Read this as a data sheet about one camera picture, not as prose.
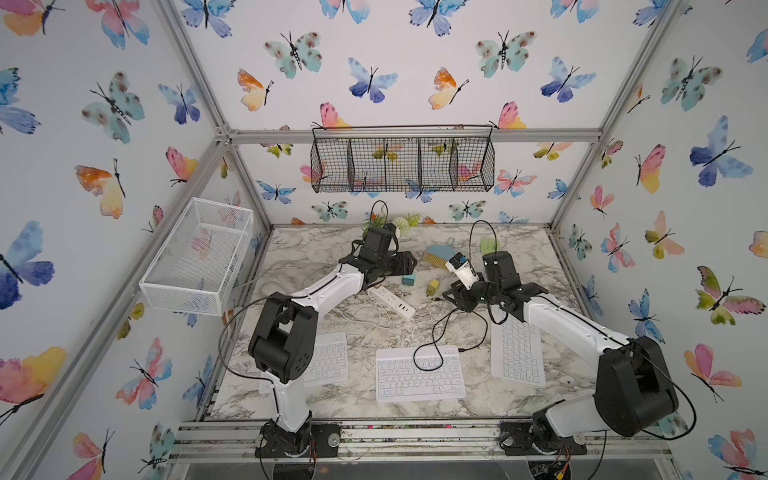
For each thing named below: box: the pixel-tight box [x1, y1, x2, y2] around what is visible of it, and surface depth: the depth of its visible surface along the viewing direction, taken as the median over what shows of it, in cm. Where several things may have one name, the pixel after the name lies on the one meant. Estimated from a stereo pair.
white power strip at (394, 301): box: [367, 285, 417, 321], surface depth 98 cm
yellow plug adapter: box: [426, 279, 440, 297], surface depth 101 cm
